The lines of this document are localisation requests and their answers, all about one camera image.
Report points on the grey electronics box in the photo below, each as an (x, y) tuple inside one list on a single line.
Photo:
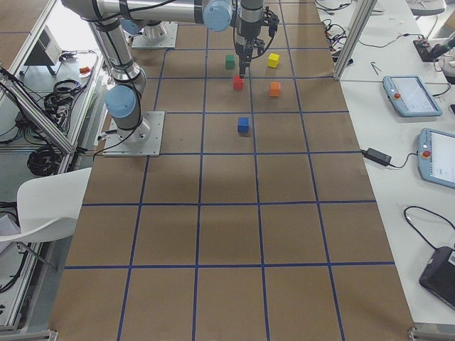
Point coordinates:
[(46, 52)]

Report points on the green wooden block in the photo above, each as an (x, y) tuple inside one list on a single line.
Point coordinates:
[(229, 62)]

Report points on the upper teach pendant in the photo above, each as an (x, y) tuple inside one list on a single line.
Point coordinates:
[(410, 97)]

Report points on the red wooden block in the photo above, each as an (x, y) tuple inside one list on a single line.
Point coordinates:
[(238, 83)]

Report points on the blue wooden block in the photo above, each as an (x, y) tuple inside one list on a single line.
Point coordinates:
[(243, 125)]

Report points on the lower teach pendant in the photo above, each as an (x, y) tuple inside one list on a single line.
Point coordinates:
[(435, 159)]

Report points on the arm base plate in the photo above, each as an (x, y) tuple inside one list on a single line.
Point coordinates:
[(145, 141), (140, 43)]

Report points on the black power adapter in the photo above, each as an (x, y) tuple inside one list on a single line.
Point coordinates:
[(376, 156)]

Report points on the white plastic chair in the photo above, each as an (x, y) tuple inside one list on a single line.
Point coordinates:
[(48, 208)]

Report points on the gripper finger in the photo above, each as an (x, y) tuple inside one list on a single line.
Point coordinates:
[(244, 63)]

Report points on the teach pendant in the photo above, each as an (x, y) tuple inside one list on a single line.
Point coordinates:
[(435, 159), (410, 97)]

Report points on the orange wooden block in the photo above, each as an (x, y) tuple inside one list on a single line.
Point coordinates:
[(275, 89)]

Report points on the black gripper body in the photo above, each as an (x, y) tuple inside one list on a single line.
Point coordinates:
[(244, 38)]

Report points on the aluminium frame post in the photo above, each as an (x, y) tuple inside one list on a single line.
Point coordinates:
[(361, 15)]

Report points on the black device on desk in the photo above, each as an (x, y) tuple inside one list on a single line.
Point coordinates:
[(438, 275)]

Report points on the yellow wooden block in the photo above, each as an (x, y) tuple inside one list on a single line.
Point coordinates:
[(273, 60)]

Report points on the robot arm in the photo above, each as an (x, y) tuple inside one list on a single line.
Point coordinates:
[(151, 30), (123, 101)]

